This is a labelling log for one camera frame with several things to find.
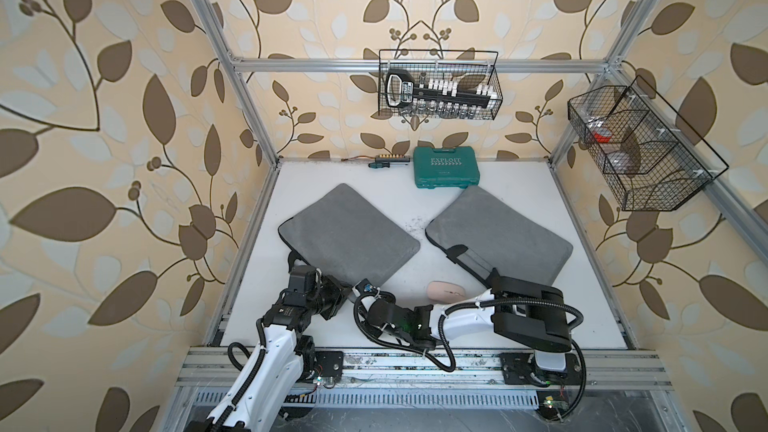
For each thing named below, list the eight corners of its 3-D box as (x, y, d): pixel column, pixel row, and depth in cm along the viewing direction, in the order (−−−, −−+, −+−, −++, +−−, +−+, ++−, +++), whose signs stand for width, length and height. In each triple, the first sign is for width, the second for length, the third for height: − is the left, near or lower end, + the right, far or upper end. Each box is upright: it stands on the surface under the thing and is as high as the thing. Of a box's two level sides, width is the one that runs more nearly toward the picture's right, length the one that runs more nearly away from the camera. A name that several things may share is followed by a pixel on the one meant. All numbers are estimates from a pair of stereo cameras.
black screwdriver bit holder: (369, 167, 122) (368, 162, 120) (369, 159, 125) (369, 154, 123) (410, 167, 122) (410, 162, 120) (409, 159, 125) (410, 154, 123)
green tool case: (415, 189, 113) (415, 182, 109) (413, 154, 125) (413, 146, 122) (480, 189, 113) (483, 182, 109) (472, 154, 125) (474, 146, 122)
